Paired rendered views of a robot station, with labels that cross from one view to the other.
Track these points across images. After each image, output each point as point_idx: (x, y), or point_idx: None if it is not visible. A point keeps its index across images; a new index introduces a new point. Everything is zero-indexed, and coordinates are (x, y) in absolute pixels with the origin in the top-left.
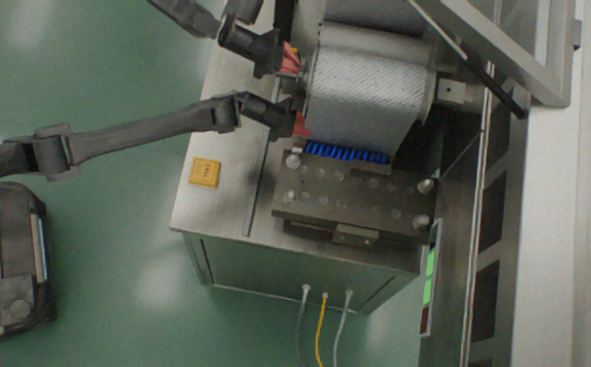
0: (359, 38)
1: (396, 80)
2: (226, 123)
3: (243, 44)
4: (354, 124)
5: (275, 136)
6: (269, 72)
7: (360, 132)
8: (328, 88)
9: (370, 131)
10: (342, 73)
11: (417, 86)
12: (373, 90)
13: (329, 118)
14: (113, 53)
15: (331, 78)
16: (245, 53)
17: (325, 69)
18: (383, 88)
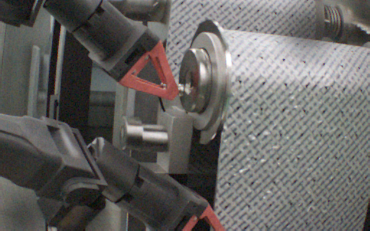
0: None
1: (337, 44)
2: (81, 160)
3: None
4: (304, 164)
5: (173, 219)
6: (144, 35)
7: (313, 190)
8: (254, 55)
9: (327, 178)
10: (262, 36)
11: (364, 50)
12: (319, 53)
13: (262, 160)
14: None
15: (251, 40)
16: (95, 14)
17: (234, 33)
18: (329, 50)
